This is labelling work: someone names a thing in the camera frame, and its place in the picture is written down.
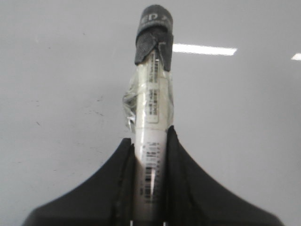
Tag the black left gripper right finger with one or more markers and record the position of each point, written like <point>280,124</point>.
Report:
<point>196,199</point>

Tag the white whiteboard marker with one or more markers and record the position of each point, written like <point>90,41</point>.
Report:
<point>149,108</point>

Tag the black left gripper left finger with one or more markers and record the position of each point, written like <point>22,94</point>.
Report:
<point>104,199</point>

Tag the white whiteboard with aluminium frame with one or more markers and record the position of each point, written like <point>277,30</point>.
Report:
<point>66,64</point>

